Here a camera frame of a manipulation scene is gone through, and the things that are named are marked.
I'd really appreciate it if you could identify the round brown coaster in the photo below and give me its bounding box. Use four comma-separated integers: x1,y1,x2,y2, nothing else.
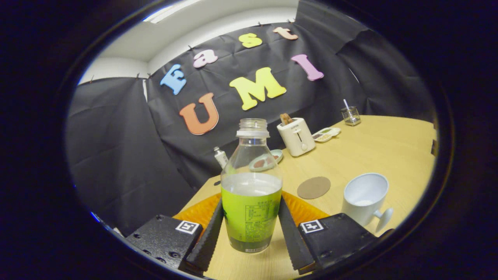
297,176,331,200

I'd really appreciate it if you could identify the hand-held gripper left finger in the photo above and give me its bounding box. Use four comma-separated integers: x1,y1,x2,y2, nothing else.
125,192,224,273

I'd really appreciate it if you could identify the white and green tube bottle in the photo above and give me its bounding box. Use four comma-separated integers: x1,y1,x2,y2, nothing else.
213,146,229,169

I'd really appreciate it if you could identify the black backdrop cloth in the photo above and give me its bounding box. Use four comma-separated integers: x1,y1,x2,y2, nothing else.
64,0,436,238

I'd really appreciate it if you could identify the pale green plate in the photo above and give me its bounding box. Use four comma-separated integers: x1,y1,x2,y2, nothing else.
249,149,284,172

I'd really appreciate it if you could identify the white toaster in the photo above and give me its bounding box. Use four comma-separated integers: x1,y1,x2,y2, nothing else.
277,117,316,157

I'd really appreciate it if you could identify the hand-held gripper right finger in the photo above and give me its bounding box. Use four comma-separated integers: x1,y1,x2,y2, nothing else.
278,191,393,275

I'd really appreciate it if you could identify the wooden table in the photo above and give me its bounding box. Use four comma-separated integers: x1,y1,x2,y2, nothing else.
179,115,438,280

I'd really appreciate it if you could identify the ceiling light panel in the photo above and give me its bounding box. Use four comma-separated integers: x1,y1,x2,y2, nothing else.
142,0,203,24

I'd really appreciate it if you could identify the white divided tray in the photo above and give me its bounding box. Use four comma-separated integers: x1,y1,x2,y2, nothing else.
312,127,341,143

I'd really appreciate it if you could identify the green label juice bottle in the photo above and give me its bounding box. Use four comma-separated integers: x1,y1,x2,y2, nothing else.
220,118,283,254

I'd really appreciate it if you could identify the pale blue cup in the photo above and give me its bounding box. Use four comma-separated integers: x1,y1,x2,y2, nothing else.
342,173,394,233

